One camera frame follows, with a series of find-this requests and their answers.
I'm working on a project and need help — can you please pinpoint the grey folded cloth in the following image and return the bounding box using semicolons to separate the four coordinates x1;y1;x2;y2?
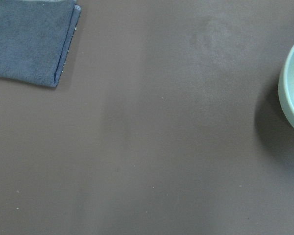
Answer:
0;0;81;88

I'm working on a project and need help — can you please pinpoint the light green bowl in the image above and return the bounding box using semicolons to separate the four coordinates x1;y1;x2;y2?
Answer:
278;45;294;128

